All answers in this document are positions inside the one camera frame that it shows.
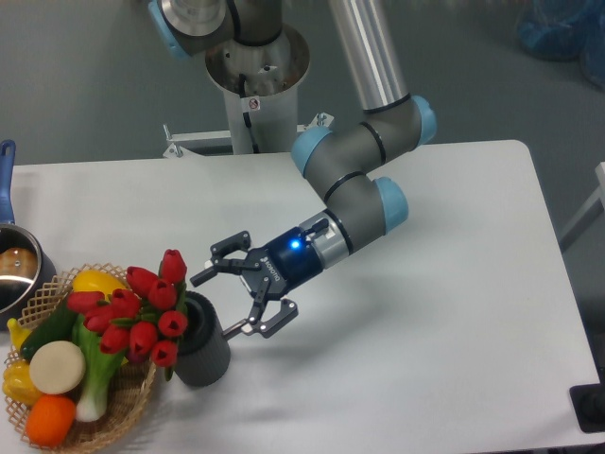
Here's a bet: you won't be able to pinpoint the woven wicker basket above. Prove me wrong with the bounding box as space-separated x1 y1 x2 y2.
1 264 156 453

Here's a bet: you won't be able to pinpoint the green bok choy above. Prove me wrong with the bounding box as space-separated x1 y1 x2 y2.
72 315 125 423

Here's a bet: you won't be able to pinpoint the dark green cucumber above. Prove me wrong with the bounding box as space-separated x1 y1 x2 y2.
19 298 78 361

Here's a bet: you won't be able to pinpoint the red tulip bouquet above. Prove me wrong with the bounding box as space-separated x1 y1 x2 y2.
67 249 188 380

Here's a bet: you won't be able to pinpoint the black device at table edge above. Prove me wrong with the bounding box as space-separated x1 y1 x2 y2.
569 384 604 433

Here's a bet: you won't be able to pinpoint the white metal base frame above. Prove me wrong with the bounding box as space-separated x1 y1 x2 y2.
163 112 336 158

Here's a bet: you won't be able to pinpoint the yellow squash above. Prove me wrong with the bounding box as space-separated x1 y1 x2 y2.
72 270 127 295

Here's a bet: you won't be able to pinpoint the red radish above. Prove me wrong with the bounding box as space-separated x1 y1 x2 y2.
125 352 147 364

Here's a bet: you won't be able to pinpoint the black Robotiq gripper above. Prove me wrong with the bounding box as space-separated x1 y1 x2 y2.
189 226 327 341

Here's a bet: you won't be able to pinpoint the dark grey ribbed vase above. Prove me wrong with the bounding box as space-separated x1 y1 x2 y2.
175 291 231 387

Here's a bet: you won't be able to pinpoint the orange fruit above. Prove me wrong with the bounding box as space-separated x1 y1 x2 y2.
26 394 76 447

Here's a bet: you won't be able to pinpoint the white table leg frame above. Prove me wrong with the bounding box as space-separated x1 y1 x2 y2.
559 162 604 253

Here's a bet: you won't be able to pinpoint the cream round bun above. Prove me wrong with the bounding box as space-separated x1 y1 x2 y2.
29 340 86 394

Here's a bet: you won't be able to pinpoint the blue handled saucepan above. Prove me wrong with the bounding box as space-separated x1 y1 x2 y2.
1 139 56 332

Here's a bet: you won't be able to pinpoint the yellow bell pepper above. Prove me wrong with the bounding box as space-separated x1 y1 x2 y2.
2 359 43 407

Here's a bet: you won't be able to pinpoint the yellow banana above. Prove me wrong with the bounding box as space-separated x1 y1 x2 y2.
7 318 31 351

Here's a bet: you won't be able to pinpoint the blue plastic bags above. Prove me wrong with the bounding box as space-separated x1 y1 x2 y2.
515 1 604 90

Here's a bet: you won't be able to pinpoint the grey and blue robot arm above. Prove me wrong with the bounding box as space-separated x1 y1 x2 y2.
148 1 437 339

